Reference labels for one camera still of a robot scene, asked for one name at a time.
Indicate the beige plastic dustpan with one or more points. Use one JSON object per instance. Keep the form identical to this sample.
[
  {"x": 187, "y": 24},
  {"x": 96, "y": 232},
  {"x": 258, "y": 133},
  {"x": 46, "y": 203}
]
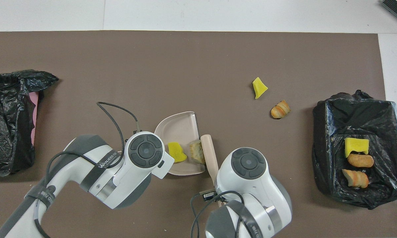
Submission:
[{"x": 178, "y": 129}]

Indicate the pale toy dumpling piece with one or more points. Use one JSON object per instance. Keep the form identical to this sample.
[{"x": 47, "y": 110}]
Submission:
[{"x": 197, "y": 152}]

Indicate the beige hand brush black bristles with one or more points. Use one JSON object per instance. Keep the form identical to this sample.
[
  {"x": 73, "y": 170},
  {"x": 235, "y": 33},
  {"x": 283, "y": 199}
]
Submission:
[{"x": 211, "y": 155}]

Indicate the ridged yellow sponge piece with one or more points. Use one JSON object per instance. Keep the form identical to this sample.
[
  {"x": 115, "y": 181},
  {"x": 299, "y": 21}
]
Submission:
[{"x": 177, "y": 152}]

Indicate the wedge yellow sponge piece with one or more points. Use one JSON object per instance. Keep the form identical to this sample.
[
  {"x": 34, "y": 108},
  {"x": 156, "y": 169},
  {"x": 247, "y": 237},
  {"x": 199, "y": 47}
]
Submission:
[{"x": 259, "y": 87}]

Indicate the striped orange toy croissant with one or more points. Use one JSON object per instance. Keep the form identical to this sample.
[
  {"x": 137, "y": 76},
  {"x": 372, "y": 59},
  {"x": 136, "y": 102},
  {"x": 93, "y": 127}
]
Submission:
[{"x": 280, "y": 109}]

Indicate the notched yellow sponge piece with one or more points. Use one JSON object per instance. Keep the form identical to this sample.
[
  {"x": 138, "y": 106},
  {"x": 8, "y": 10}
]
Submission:
[{"x": 356, "y": 145}]

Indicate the brown toy bread roll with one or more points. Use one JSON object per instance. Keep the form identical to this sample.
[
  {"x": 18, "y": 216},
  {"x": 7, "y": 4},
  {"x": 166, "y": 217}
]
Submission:
[{"x": 360, "y": 160}]

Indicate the tan toy pastry piece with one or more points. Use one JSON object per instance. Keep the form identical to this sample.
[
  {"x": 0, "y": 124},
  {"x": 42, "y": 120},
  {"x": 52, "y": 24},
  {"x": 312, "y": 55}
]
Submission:
[{"x": 355, "y": 178}]

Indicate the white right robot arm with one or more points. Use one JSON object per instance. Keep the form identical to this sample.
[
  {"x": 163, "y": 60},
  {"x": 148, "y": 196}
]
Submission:
[{"x": 261, "y": 195}]

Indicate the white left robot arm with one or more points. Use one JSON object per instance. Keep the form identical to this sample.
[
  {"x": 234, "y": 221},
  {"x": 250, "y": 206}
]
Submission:
[{"x": 125, "y": 175}]

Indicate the black trash bag lined bin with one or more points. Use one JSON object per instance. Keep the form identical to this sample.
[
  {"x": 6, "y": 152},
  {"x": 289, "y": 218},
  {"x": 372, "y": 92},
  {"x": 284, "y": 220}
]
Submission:
[{"x": 334, "y": 125}]

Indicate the pink plastic bin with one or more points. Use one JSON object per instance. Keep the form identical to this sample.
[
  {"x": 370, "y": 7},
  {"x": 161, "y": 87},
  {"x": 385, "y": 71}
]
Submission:
[{"x": 34, "y": 109}]

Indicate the black trash bag over pink bin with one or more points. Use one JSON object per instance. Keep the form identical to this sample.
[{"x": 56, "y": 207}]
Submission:
[{"x": 6, "y": 152}]

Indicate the brown table mat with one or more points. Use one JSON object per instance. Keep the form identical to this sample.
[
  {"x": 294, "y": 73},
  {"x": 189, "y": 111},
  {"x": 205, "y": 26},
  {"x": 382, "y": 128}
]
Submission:
[{"x": 198, "y": 53}]

